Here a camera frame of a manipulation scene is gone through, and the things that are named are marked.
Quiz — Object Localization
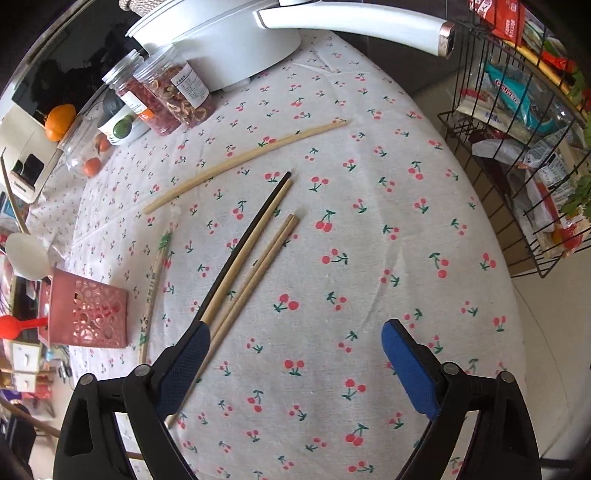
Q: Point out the green leafy vegetables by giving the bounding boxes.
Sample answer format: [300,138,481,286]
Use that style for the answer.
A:
[561,68,590,219]

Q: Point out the white plastic spoon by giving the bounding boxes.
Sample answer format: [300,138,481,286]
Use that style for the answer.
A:
[5,233,52,281]

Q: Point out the black wire rack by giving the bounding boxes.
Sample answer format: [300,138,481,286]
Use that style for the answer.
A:
[440,1,590,277]

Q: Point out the jar of red dried fruit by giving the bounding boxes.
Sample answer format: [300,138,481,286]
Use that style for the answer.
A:
[102,49,180,136]

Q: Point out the white electric cooking pot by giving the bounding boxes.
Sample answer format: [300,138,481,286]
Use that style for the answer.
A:
[127,1,455,91]

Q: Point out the pink perforated utensil basket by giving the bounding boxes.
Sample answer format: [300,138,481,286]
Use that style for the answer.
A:
[38,268,128,349]

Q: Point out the cherry print tablecloth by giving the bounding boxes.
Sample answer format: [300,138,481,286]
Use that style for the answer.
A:
[27,31,526,479]

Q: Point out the woven white lidded basket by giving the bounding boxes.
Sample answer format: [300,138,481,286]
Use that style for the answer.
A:
[118,0,166,17]

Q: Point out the long bamboo chopstick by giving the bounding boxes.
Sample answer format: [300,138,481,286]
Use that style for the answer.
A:
[141,118,349,216]

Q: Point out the large orange fruit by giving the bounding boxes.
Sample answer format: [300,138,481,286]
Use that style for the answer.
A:
[44,104,76,142]

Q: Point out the jar of dried rings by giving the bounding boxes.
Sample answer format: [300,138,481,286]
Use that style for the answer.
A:
[133,45,215,128]

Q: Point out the red snack bag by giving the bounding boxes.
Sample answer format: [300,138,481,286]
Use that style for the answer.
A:
[468,0,526,45]

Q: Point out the black microwave oven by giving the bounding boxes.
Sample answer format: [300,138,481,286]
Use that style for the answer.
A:
[12,1,142,125]

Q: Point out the red plastic spoon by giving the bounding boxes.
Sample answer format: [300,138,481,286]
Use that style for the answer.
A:
[0,315,48,340]

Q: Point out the glass jar with oranges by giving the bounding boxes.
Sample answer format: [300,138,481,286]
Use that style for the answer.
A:
[59,117,115,179]

